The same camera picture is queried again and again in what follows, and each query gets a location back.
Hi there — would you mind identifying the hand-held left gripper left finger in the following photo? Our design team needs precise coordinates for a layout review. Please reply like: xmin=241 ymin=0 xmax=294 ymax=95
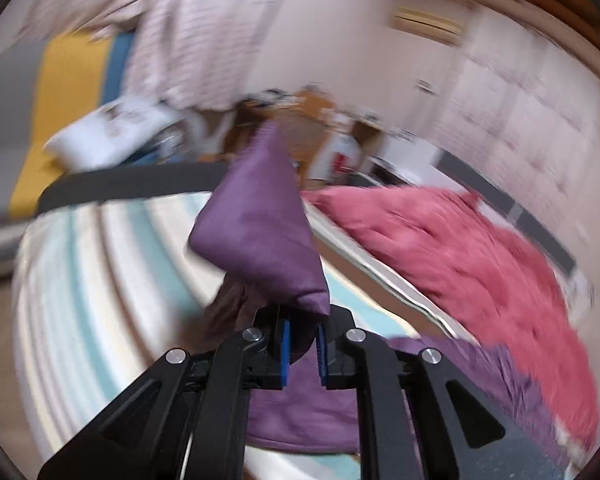
xmin=37 ymin=304 xmax=293 ymax=480

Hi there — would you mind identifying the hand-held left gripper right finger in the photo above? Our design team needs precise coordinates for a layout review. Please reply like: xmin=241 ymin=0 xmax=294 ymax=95
xmin=316 ymin=304 xmax=566 ymax=480

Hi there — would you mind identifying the purple puffer jacket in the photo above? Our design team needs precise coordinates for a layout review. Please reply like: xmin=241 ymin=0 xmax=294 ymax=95
xmin=187 ymin=121 xmax=568 ymax=466

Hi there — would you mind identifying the red comforter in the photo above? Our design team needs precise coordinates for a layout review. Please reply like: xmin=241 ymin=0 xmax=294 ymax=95
xmin=305 ymin=185 xmax=600 ymax=453

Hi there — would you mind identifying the striped bed sheet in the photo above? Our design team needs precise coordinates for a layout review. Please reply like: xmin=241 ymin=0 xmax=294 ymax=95
xmin=12 ymin=190 xmax=481 ymax=480

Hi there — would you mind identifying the white bottle with red label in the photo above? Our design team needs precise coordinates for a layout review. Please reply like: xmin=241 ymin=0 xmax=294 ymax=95
xmin=310 ymin=135 xmax=363 ymax=181

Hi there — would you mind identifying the dark bed footboard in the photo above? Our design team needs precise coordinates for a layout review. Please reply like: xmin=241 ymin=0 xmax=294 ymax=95
xmin=37 ymin=162 xmax=231 ymax=213

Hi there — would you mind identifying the grey bed headboard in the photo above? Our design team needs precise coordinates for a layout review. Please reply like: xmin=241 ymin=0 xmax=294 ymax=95
xmin=437 ymin=152 xmax=578 ymax=273

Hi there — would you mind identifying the cardboard box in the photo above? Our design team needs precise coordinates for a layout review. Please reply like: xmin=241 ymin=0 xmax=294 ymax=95
xmin=290 ymin=89 xmax=386 ymax=161

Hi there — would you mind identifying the white printed pillow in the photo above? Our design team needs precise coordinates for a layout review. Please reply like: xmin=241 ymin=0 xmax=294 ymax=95
xmin=45 ymin=97 xmax=186 ymax=171

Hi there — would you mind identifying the patterned pink curtain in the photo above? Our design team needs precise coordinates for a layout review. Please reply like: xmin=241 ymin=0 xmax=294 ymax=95
xmin=430 ymin=7 xmax=600 ymax=241
xmin=25 ymin=0 xmax=306 ymax=111

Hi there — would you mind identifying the wall air conditioner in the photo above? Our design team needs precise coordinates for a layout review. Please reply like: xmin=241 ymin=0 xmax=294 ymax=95
xmin=392 ymin=6 xmax=463 ymax=43

